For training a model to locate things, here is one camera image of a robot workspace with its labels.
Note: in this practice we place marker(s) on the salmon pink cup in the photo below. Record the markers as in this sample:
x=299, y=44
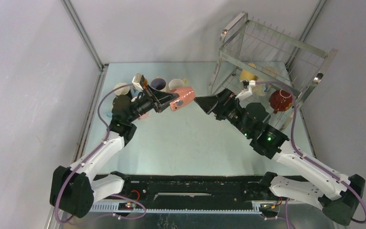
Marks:
x=186, y=96

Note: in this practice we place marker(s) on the pale pink cup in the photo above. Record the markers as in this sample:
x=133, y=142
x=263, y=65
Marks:
x=159, y=84

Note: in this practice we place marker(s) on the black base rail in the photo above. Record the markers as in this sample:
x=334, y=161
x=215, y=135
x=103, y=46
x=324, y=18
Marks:
x=199, y=194

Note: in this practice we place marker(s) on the dark red mug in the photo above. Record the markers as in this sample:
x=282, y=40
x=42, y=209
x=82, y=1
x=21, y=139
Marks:
x=280, y=101

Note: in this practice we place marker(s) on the aluminium frame post right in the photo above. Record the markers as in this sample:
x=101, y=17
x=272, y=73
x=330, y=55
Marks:
x=307, y=29

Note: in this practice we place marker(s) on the blue patterned mug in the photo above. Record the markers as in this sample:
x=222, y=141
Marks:
x=134, y=92

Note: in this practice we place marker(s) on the aluminium frame post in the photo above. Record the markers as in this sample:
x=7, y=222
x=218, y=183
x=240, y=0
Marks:
x=78, y=24
x=307, y=29

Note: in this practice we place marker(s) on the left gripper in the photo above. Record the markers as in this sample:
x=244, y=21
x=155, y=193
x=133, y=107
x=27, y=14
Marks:
x=161, y=100

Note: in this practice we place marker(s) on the metal dish rack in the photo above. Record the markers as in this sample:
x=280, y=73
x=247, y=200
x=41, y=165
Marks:
x=263, y=50

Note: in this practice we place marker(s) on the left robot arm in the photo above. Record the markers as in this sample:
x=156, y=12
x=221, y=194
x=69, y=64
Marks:
x=74, y=188

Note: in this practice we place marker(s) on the pink mug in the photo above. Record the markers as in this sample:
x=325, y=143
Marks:
x=143, y=116

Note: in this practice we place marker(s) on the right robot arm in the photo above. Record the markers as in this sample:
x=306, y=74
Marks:
x=337, y=195

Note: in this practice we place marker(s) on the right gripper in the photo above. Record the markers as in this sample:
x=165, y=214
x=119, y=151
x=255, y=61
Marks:
x=225, y=98

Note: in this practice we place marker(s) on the aluminium frame post left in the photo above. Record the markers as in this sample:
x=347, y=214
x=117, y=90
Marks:
x=78, y=24

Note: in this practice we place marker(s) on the orange yellow cup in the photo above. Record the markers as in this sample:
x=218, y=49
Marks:
x=246, y=75

